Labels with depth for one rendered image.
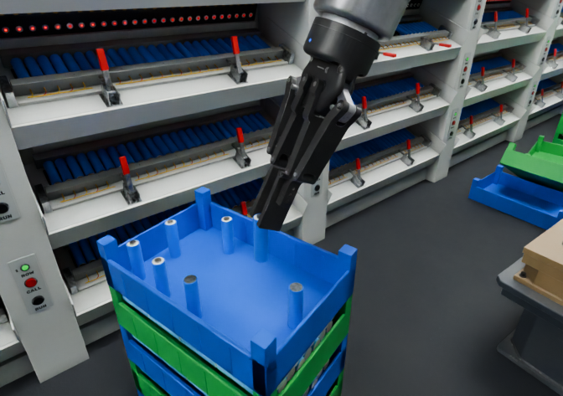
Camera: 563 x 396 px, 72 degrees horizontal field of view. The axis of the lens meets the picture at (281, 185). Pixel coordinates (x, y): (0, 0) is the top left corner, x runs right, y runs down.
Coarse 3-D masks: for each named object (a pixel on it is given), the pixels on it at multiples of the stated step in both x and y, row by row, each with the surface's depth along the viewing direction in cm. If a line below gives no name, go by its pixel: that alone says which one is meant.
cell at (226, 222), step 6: (228, 216) 62; (222, 222) 60; (228, 222) 60; (222, 228) 61; (228, 228) 61; (222, 234) 62; (228, 234) 61; (228, 240) 62; (228, 246) 62; (234, 246) 63; (228, 252) 63
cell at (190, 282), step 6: (186, 276) 49; (192, 276) 49; (186, 282) 48; (192, 282) 48; (198, 282) 49; (186, 288) 48; (192, 288) 48; (198, 288) 49; (186, 294) 49; (192, 294) 48; (198, 294) 49; (186, 300) 49; (192, 300) 49; (198, 300) 49; (192, 306) 49; (198, 306) 50; (192, 312) 50; (198, 312) 50
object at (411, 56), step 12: (408, 12) 132; (432, 12) 135; (432, 24) 136; (444, 24) 133; (456, 24) 130; (456, 36) 131; (396, 48) 116; (408, 48) 119; (420, 48) 121; (444, 48) 126; (456, 48) 129; (384, 60) 108; (396, 60) 112; (408, 60) 116; (420, 60) 120; (432, 60) 125; (444, 60) 130; (372, 72) 108; (384, 72) 112
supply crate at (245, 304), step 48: (144, 240) 60; (192, 240) 66; (240, 240) 66; (288, 240) 59; (144, 288) 49; (240, 288) 56; (336, 288) 49; (192, 336) 47; (240, 336) 49; (288, 336) 42
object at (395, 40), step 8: (432, 32) 127; (440, 32) 128; (448, 32) 130; (392, 40) 114; (400, 40) 116; (408, 40) 119; (416, 40) 122; (432, 40) 125; (440, 40) 127; (392, 48) 113
